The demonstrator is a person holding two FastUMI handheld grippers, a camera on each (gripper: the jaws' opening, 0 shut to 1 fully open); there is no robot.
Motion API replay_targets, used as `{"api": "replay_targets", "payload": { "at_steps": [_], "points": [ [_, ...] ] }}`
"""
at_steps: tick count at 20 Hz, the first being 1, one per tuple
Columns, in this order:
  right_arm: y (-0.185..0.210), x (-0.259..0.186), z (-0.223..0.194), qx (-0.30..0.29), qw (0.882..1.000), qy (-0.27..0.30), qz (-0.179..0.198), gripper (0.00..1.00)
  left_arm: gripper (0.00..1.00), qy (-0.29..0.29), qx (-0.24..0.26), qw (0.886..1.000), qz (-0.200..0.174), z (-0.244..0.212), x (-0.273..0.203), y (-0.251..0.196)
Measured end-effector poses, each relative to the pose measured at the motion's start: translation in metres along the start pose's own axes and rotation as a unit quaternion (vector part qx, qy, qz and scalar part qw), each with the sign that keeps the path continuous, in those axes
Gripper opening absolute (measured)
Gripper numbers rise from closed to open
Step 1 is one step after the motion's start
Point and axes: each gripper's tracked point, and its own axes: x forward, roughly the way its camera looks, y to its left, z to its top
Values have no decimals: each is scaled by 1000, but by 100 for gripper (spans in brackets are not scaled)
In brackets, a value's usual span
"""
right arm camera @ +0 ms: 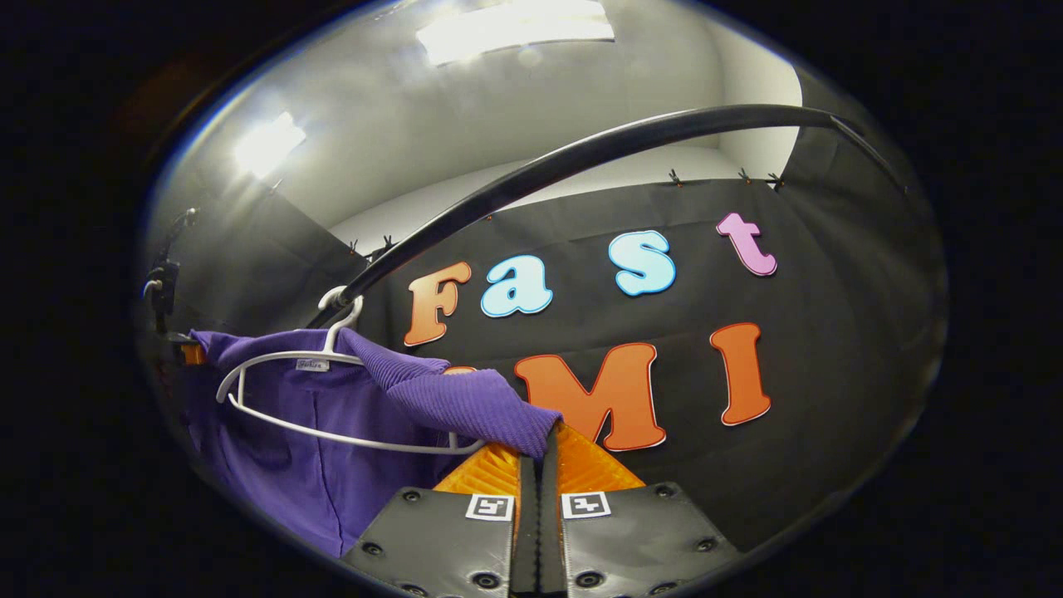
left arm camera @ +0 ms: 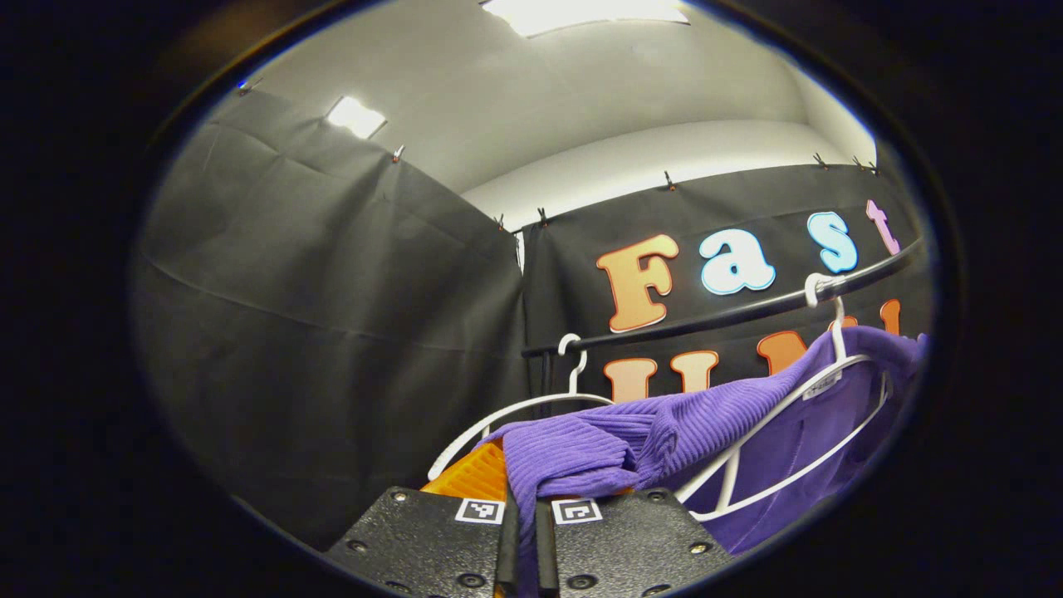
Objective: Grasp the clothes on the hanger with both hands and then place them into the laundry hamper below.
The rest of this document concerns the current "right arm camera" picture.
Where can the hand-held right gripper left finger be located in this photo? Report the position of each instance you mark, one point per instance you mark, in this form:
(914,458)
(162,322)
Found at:
(448,540)

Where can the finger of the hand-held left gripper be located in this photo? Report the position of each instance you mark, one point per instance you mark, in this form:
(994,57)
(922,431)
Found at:
(193,355)

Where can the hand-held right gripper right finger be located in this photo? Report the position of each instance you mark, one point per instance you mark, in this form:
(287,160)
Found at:
(639,540)

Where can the white plastic hanger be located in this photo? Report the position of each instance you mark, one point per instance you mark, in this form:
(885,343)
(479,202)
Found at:
(291,356)

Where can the dark equipment stand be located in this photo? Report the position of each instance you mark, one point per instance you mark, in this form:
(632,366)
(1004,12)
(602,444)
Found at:
(163,282)

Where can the ceiling light panel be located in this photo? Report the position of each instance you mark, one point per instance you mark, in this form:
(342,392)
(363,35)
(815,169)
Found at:
(515,29)
(267,145)

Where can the black clothes rack rail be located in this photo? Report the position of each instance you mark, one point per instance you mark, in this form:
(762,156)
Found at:
(581,154)

